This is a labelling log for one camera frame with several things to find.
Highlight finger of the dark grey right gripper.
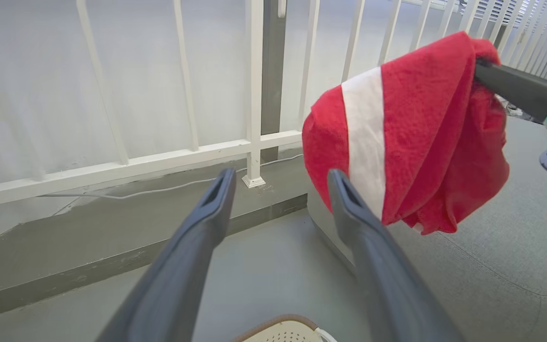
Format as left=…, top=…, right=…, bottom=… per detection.
left=474, top=58, right=547, bottom=122

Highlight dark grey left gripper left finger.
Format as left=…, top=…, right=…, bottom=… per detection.
left=94, top=167, right=237, bottom=342

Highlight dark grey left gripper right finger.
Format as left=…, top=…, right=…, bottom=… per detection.
left=327, top=169, right=465, bottom=342

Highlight red garment with broad white stripe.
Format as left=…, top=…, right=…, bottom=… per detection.
left=302, top=31, right=510, bottom=236

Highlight cream perforated laundry basket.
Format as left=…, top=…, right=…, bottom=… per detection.
left=232, top=313, right=339, bottom=342

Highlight white metal railing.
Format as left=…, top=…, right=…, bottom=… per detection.
left=0, top=0, right=547, bottom=212

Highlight dark grey pillar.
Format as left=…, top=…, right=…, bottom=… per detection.
left=260, top=0, right=289, bottom=163

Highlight white floor cable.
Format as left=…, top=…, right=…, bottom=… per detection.
left=40, top=153, right=304, bottom=200

